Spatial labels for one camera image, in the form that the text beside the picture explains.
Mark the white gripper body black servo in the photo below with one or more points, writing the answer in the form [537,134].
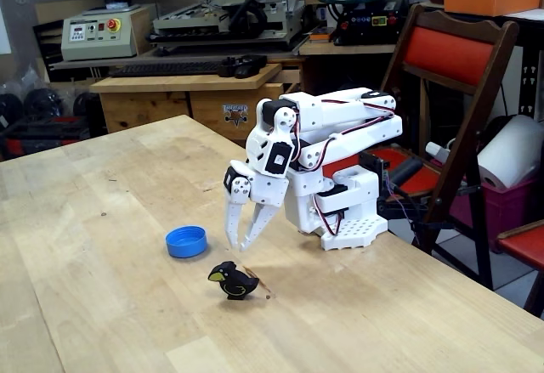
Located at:
[268,189]

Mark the black controller board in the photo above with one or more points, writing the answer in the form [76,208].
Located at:
[374,162]

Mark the magenta plastic bin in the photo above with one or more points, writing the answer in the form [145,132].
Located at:
[506,211]

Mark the black wooden bird toy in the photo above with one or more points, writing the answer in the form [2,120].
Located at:
[236,284]

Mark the red seat wooden chair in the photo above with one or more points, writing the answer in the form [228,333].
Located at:
[525,243]

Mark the white robot arm with base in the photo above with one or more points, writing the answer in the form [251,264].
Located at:
[361,135]

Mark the red black crate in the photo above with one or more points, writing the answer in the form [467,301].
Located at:
[42,135]

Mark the wooden cabinet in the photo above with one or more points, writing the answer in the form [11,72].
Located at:
[119,109]

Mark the white fixed gripper finger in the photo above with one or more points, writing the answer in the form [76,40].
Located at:
[259,220]

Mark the black filament spool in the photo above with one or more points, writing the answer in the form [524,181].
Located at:
[42,103]
[9,107]
[85,103]

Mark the skate logo sticker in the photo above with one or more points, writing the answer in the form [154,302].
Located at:
[236,114]

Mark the white paper towel roll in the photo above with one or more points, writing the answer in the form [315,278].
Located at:
[510,152]

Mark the black cylinder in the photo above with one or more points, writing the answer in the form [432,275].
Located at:
[406,170]

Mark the wooden workbench plank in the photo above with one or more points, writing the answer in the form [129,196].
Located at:
[374,49]

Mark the blue round shallow box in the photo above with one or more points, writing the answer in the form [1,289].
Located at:
[187,250]

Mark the orange small book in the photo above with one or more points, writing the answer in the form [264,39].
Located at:
[327,32]

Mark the beige control box red button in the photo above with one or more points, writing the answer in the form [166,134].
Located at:
[85,48]

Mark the black table clamp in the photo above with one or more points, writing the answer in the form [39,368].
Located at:
[395,209]

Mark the white moving gripper finger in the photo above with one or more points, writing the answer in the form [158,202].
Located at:
[241,188]

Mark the white panel with hooks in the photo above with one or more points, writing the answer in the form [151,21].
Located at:
[527,92]

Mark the black keyboard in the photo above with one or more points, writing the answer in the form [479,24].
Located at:
[166,68]

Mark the wooden folding chair red cushions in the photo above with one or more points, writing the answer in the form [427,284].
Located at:
[446,52]

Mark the black scroll saw machine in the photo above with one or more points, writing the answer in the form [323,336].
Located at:
[365,20]

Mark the black handheld gadget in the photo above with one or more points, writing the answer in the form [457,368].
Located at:
[246,67]

